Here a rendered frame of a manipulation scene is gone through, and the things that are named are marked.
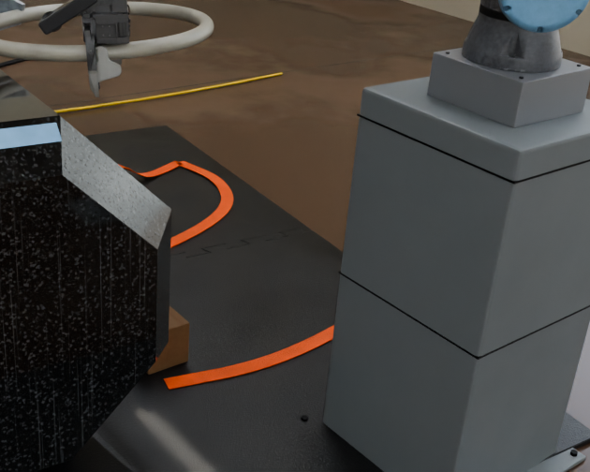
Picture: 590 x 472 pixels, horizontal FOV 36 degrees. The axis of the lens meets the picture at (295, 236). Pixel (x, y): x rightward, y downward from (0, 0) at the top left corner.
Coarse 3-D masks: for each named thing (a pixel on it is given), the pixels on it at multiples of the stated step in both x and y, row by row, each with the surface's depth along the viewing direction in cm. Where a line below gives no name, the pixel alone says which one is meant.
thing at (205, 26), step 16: (0, 16) 190; (16, 16) 194; (32, 16) 197; (160, 16) 203; (176, 16) 199; (192, 16) 194; (208, 16) 190; (192, 32) 175; (208, 32) 180; (0, 48) 166; (16, 48) 164; (32, 48) 163; (48, 48) 163; (64, 48) 162; (80, 48) 162; (112, 48) 164; (128, 48) 164; (144, 48) 166; (160, 48) 168; (176, 48) 171
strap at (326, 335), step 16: (144, 176) 336; (208, 176) 346; (224, 192) 333; (224, 208) 320; (208, 224) 308; (176, 240) 295; (320, 336) 249; (288, 352) 241; (304, 352) 242; (224, 368) 232; (240, 368) 232; (256, 368) 233; (176, 384) 224; (192, 384) 224
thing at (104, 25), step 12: (108, 0) 160; (120, 0) 159; (84, 12) 159; (96, 12) 160; (108, 12) 160; (120, 12) 160; (84, 24) 158; (96, 24) 160; (108, 24) 160; (120, 24) 160; (84, 36) 159; (96, 36) 161; (108, 36) 161; (120, 36) 161
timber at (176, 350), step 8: (176, 312) 233; (176, 320) 229; (184, 320) 229; (176, 328) 226; (184, 328) 228; (176, 336) 228; (184, 336) 229; (168, 344) 227; (176, 344) 229; (184, 344) 231; (168, 352) 228; (176, 352) 230; (184, 352) 232; (160, 360) 227; (168, 360) 229; (176, 360) 231; (184, 360) 233; (152, 368) 227; (160, 368) 229
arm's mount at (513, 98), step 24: (432, 72) 176; (456, 72) 171; (480, 72) 166; (504, 72) 165; (552, 72) 167; (576, 72) 169; (456, 96) 172; (480, 96) 168; (504, 96) 164; (528, 96) 162; (552, 96) 167; (576, 96) 173; (504, 120) 165; (528, 120) 165
